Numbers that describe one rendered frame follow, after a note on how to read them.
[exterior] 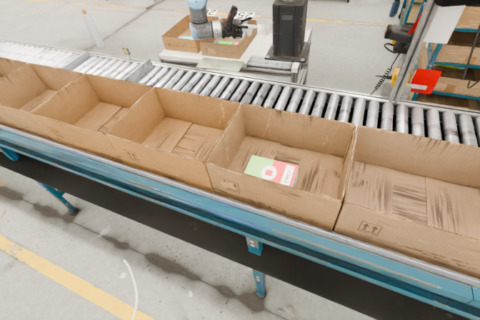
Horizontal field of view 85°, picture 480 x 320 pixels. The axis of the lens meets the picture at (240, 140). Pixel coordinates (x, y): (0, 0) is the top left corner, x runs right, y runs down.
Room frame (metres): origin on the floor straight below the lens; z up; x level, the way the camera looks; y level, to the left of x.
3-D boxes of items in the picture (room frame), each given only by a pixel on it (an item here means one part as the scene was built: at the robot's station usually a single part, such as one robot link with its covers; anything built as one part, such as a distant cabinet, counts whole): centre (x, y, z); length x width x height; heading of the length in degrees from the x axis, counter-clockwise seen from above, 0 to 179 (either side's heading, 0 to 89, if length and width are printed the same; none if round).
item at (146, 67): (1.46, 0.63, 0.76); 0.46 x 0.01 x 0.09; 152
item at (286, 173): (0.50, -0.08, 0.92); 0.16 x 0.11 x 0.07; 63
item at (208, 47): (1.82, -0.03, 0.80); 0.38 x 0.28 x 0.10; 153
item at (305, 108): (0.95, -0.31, 0.72); 0.52 x 0.05 x 0.05; 152
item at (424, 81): (0.99, -0.88, 0.85); 0.16 x 0.01 x 0.13; 62
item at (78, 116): (0.91, 0.57, 0.97); 0.39 x 0.29 x 0.17; 62
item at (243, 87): (1.14, 0.03, 0.72); 0.52 x 0.05 x 0.05; 152
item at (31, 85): (1.10, 0.91, 0.96); 0.39 x 0.29 x 0.17; 62
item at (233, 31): (1.49, -0.04, 1.00); 0.12 x 0.08 x 0.09; 95
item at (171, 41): (1.98, 0.24, 0.80); 0.38 x 0.28 x 0.10; 152
